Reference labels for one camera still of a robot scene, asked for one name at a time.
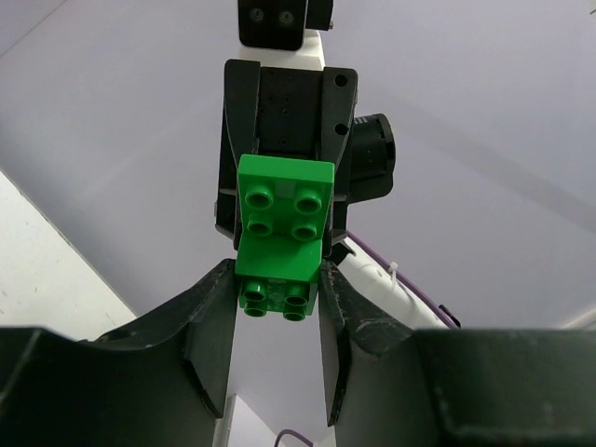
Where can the green lego brick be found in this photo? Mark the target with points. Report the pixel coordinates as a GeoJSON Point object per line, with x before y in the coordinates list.
{"type": "Point", "coordinates": [284, 209]}

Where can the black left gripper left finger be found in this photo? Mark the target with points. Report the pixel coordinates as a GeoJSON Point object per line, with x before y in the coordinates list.
{"type": "Point", "coordinates": [160, 380]}

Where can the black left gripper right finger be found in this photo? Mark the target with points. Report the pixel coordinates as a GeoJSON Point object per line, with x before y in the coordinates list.
{"type": "Point", "coordinates": [388, 385]}

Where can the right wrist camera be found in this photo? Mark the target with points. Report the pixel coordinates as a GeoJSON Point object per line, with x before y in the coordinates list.
{"type": "Point", "coordinates": [281, 24]}

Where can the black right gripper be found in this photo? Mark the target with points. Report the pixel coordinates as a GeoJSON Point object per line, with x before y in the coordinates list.
{"type": "Point", "coordinates": [308, 115]}

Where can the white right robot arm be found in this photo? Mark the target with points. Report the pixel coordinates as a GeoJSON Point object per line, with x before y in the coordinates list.
{"type": "Point", "coordinates": [374, 278]}

